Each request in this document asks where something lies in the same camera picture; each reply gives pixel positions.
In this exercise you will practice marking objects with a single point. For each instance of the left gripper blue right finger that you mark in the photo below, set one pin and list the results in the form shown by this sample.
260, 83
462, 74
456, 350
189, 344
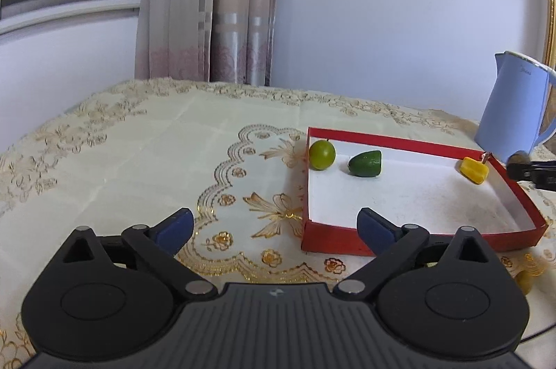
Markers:
395, 249

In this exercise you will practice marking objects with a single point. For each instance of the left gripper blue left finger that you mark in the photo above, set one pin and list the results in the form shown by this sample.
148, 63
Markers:
155, 249

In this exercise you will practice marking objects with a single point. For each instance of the small yellow pepper piece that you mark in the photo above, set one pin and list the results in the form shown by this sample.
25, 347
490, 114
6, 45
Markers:
474, 170

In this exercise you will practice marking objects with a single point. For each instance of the green cucumber end piece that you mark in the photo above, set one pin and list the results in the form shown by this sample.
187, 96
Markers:
367, 164

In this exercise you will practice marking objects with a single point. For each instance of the small green lime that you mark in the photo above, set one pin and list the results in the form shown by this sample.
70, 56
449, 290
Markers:
321, 155

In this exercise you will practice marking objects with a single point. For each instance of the sugarcane piece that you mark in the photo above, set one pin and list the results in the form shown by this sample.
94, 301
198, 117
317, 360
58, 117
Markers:
519, 158

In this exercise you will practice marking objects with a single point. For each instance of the brown longan round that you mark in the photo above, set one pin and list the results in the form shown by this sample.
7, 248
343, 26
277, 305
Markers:
525, 282

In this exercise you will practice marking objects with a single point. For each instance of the blue electric kettle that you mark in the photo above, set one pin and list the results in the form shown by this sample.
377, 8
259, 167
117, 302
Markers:
513, 115

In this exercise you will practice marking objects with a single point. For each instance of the red shallow box tray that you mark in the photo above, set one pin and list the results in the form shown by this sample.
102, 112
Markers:
420, 183

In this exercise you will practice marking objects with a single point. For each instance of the cream embroidered tablecloth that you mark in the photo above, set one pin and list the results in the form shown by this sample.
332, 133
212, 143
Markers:
141, 150

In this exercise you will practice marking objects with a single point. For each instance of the pink floral curtain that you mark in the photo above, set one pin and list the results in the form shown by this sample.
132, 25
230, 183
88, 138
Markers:
227, 41

